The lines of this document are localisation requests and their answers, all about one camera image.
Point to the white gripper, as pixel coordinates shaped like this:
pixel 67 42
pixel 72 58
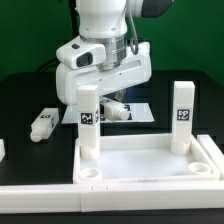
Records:
pixel 134 70

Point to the white desk top tray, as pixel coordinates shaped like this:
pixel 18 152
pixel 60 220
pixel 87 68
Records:
pixel 144 158

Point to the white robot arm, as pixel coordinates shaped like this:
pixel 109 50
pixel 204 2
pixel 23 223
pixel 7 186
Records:
pixel 104 22

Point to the white marker paper sheet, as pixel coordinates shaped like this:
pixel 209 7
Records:
pixel 139 112

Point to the black pole behind robot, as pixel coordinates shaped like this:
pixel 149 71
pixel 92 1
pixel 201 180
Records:
pixel 74 16

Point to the white block left edge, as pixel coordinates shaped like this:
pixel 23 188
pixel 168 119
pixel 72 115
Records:
pixel 2 149

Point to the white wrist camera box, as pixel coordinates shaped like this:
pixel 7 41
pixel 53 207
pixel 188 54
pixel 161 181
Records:
pixel 78 53

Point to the white front guide rail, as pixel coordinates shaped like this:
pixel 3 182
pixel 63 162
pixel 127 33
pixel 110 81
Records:
pixel 111 197

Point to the white guide rail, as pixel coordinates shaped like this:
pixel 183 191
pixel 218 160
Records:
pixel 213 152
pixel 111 197

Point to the white right guide rail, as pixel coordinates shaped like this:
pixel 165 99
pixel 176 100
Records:
pixel 213 152

